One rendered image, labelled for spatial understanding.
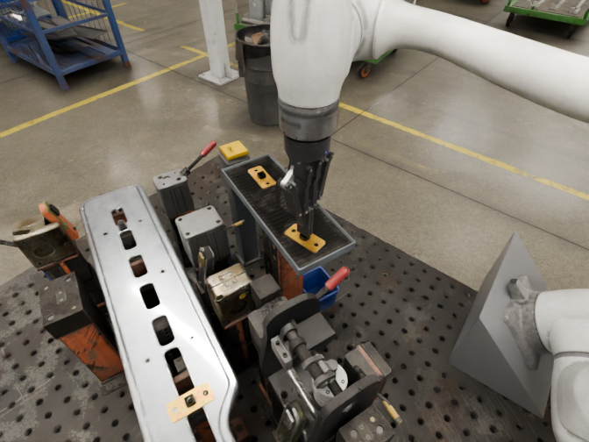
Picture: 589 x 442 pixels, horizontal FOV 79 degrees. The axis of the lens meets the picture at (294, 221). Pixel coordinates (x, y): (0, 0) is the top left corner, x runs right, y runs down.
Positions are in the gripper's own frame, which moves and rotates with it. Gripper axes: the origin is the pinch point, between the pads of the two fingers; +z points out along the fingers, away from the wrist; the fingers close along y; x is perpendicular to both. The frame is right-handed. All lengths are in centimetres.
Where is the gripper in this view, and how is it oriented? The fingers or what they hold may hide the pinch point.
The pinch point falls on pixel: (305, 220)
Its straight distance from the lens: 70.9
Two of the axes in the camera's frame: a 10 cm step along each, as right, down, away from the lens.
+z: 0.0, 7.0, 7.1
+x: 7.6, 4.6, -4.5
